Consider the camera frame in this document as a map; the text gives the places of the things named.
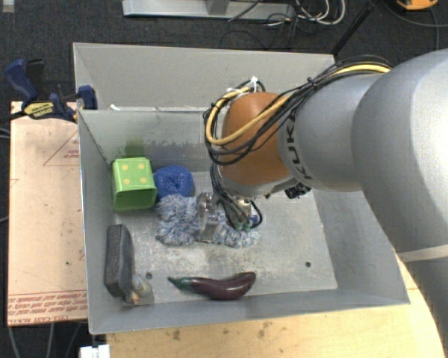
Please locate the black cylinder on white bracket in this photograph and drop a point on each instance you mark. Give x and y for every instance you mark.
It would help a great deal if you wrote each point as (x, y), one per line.
(296, 191)

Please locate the purple toy eggplant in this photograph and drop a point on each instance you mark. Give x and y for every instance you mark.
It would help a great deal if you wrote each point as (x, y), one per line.
(220, 286)

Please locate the small grey toy animal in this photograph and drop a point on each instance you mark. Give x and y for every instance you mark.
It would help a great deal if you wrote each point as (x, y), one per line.
(137, 291)

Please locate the blue mesh scrubber ball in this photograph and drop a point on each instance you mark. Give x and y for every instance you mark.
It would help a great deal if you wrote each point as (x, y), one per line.
(173, 183)

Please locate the blue and white fuzzy cloth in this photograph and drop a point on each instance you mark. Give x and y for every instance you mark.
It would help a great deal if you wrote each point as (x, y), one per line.
(177, 222)

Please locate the grey metal bin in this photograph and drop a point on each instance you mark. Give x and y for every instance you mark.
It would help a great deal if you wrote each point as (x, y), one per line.
(246, 267)

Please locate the green cube with yellow dots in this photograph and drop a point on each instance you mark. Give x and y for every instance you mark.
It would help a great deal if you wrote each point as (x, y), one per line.
(133, 185)

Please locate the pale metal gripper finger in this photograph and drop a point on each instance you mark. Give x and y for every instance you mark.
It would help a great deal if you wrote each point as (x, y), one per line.
(209, 226)

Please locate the brown cardboard board red print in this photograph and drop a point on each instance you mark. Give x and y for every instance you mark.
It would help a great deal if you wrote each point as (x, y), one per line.
(45, 218)

